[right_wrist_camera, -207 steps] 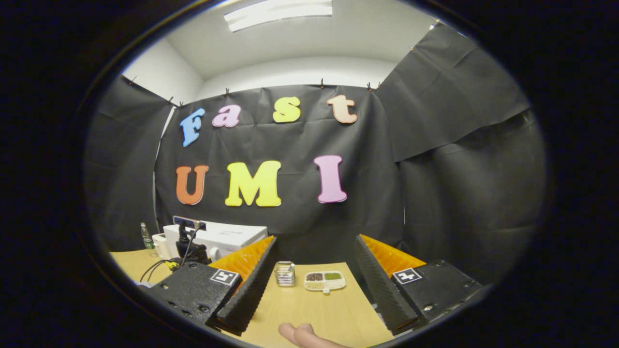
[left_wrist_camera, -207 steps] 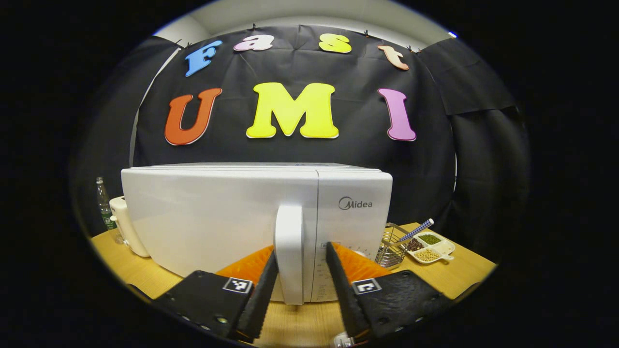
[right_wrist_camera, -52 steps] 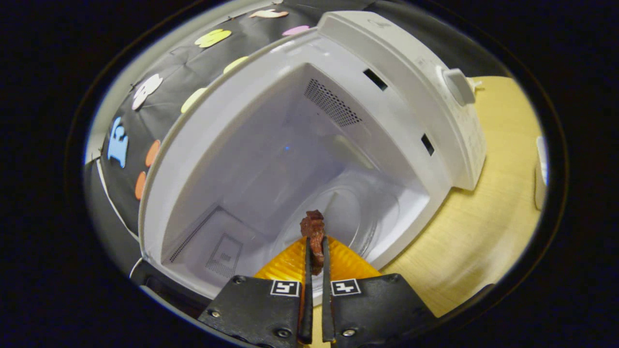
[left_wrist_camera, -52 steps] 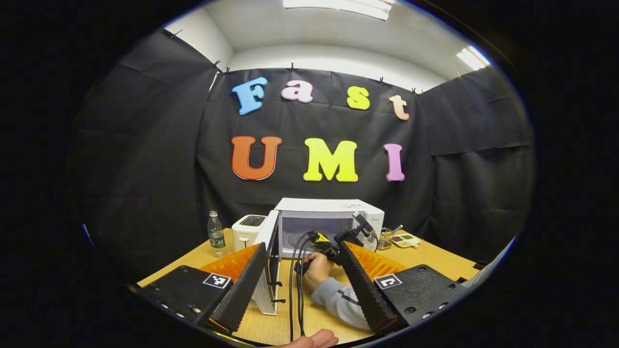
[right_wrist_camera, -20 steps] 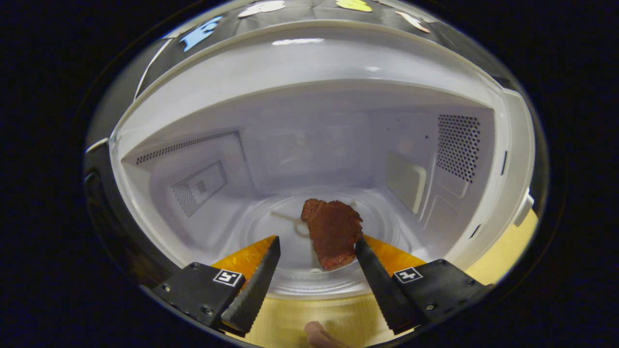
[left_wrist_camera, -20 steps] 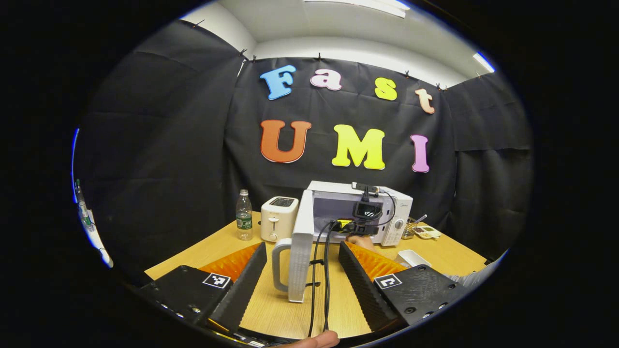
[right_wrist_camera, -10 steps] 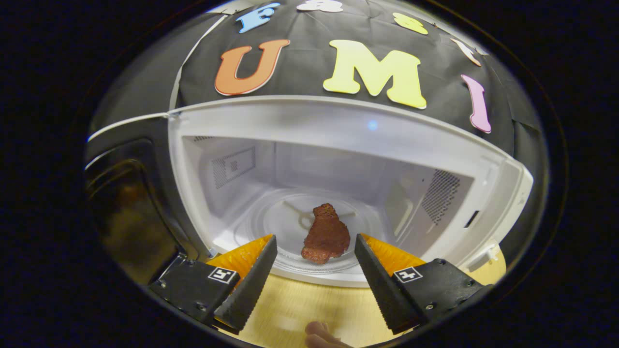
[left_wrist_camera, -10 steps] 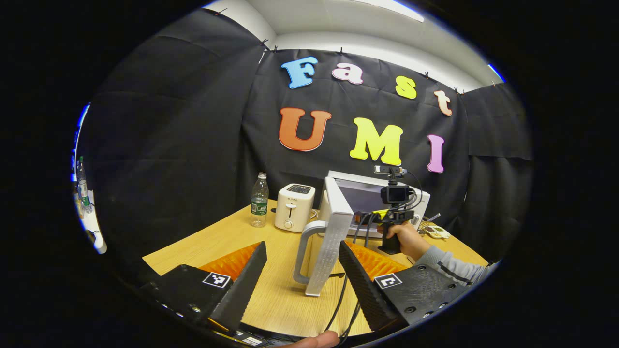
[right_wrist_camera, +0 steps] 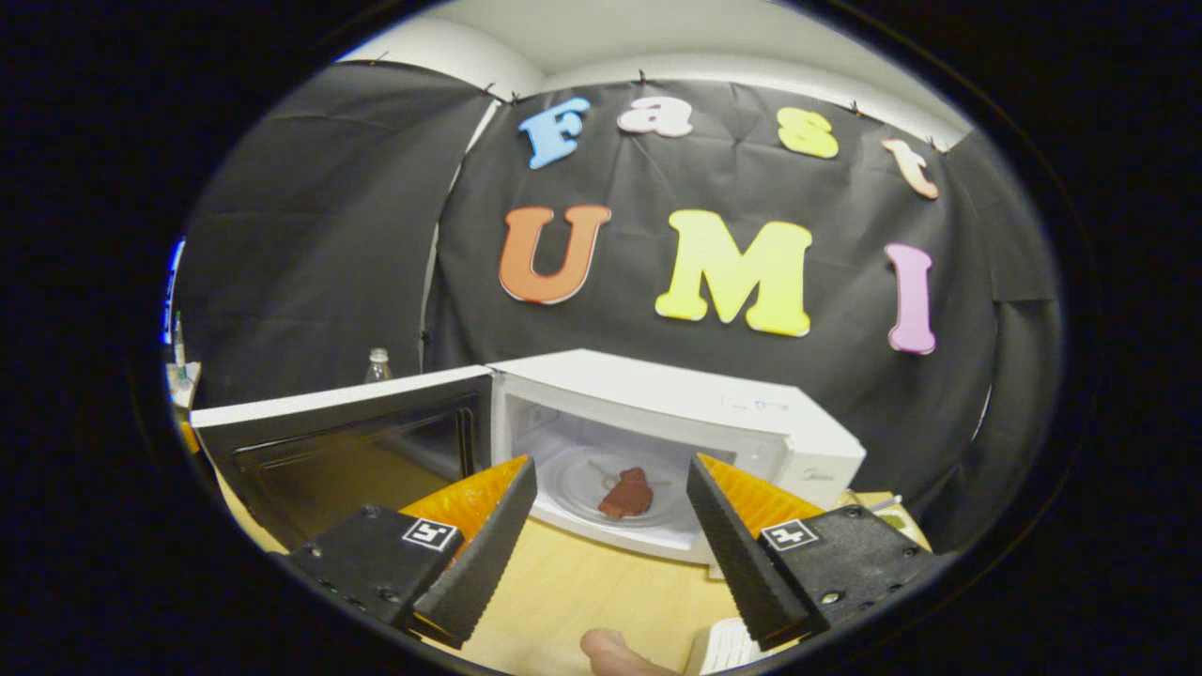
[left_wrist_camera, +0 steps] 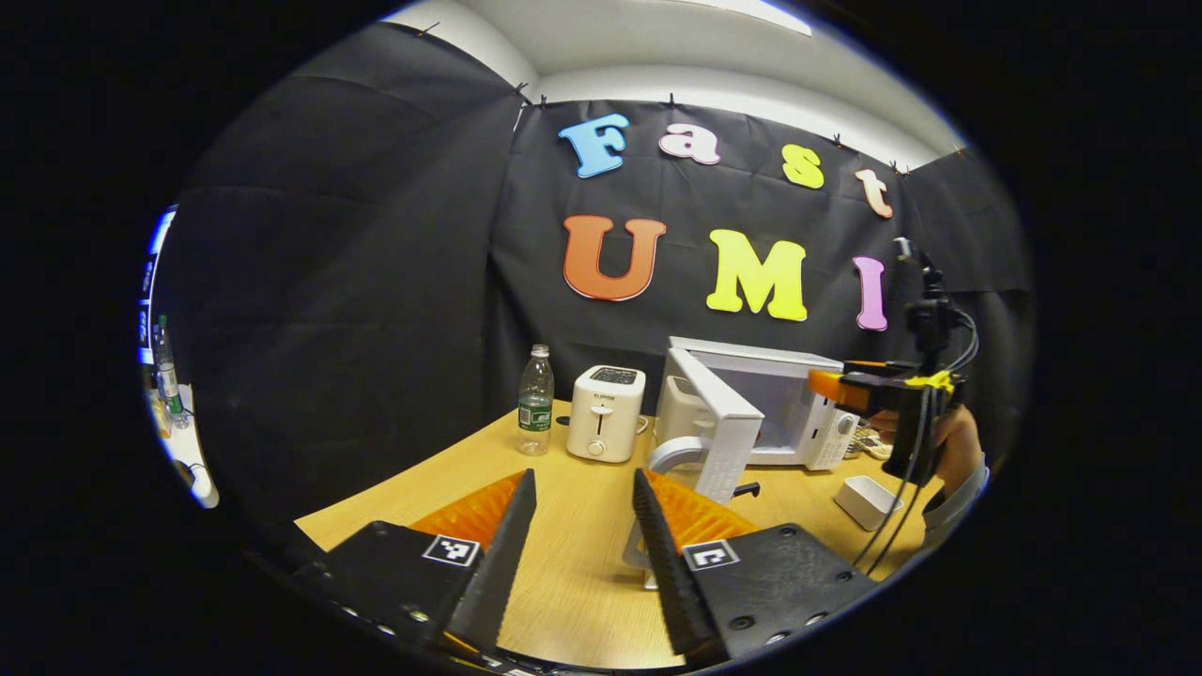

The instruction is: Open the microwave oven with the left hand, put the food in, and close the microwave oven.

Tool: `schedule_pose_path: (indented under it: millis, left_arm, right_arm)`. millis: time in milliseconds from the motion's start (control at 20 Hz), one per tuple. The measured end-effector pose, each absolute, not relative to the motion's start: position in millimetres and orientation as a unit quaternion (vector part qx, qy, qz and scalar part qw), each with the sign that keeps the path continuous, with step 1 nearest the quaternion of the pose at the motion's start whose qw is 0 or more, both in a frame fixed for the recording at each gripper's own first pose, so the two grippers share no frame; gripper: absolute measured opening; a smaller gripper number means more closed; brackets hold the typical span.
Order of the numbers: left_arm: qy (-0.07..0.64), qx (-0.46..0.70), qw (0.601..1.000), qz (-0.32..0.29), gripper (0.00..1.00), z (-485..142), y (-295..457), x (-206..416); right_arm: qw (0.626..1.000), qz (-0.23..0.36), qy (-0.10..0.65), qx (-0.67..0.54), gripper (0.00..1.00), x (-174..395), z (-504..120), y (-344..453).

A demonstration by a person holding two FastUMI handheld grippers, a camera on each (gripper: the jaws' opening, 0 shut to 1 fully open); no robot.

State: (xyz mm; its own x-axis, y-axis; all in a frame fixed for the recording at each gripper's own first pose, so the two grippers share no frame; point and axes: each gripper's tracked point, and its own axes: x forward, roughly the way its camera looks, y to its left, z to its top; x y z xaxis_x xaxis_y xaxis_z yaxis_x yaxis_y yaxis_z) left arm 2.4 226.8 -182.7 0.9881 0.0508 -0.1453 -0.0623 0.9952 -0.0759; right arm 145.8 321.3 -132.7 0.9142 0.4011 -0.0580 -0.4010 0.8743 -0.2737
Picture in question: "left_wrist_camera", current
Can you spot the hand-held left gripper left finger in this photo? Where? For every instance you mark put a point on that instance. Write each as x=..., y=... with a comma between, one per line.
x=498, y=563

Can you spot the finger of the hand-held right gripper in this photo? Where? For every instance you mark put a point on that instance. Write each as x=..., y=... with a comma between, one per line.
x=869, y=366
x=840, y=390

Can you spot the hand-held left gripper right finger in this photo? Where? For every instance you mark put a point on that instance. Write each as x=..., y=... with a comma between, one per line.
x=671, y=573

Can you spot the white microwave oven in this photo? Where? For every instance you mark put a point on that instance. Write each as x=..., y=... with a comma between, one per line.
x=779, y=404

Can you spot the small white rectangular tray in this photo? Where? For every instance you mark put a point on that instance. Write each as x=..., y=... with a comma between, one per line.
x=864, y=498

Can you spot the clear plastic water bottle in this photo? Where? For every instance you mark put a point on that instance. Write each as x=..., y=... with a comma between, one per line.
x=536, y=413

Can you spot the white toaster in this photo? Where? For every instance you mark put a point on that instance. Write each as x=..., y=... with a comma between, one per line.
x=606, y=413

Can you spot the black backdrop cloth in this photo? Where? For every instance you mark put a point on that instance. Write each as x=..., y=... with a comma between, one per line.
x=376, y=282

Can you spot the white background table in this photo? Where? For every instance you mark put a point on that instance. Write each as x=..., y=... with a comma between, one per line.
x=192, y=460

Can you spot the green glass bottle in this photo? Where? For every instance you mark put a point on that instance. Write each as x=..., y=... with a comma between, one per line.
x=169, y=385

